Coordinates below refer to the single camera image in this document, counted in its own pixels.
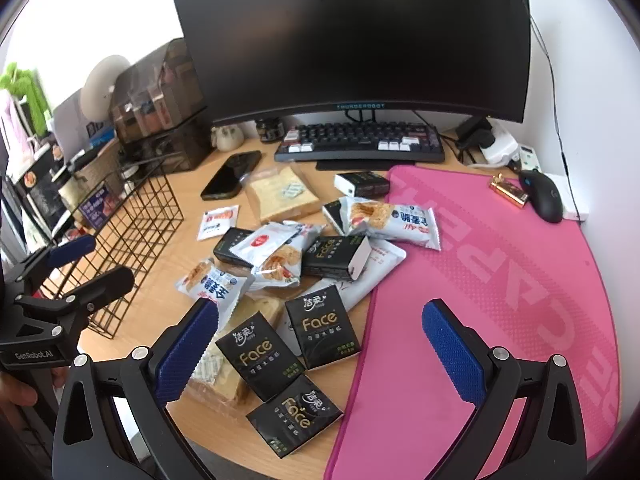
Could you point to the large white plastic packet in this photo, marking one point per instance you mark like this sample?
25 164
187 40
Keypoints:
375 270

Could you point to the bread slice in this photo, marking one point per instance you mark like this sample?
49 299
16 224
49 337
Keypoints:
280 195
220 375

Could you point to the black smartphone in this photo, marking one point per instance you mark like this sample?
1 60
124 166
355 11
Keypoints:
230 175

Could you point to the cream ceramic vase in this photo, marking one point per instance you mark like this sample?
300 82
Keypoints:
227 137

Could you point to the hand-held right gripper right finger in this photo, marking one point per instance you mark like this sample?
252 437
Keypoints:
452 355

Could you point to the white paper sheets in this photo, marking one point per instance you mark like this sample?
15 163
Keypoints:
70 115

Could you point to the green cloth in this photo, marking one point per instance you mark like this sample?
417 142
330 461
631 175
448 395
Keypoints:
27 92

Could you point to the white power strip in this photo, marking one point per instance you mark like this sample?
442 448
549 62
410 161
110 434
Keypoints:
500 147

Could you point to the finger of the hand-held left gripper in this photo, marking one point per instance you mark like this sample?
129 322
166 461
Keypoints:
70 252
107 285

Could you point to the white blue snack packet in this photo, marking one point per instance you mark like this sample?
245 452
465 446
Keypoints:
210 285
400 222

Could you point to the small dark jar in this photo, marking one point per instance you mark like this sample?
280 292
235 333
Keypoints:
270 131

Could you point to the small white red sachet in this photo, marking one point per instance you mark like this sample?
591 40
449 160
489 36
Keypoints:
217 222

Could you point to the pink mouse mat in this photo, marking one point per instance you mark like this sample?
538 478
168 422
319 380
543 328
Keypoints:
500 285

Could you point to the small white device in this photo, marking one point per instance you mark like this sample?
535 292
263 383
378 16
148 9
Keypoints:
530 157

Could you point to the beige woven basket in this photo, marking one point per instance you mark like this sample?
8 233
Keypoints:
97 170

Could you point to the flat white box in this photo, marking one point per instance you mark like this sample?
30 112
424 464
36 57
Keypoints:
572 200

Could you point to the person's left hand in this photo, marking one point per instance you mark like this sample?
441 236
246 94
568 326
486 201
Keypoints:
15 390

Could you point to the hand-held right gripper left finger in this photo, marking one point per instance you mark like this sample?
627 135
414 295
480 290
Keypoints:
187 350

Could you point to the white round fan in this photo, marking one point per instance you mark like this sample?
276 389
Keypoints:
102 87

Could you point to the black curved monitor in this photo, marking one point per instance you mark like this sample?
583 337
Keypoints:
350 35

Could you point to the black printed box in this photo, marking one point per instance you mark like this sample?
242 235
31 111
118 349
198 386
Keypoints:
37 180

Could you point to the black computer mouse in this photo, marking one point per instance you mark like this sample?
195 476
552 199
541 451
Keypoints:
542 195

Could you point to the gold lighter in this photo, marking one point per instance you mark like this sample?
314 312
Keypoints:
510 190

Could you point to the brown translucent desk organiser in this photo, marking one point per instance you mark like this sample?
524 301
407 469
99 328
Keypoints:
160 110

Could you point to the black plug adaptor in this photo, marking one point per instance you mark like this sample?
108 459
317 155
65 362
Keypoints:
472 132

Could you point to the pink white cloth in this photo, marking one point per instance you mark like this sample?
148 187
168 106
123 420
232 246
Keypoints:
12 125

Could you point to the dark mechanical keyboard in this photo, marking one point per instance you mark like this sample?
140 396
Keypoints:
350 140

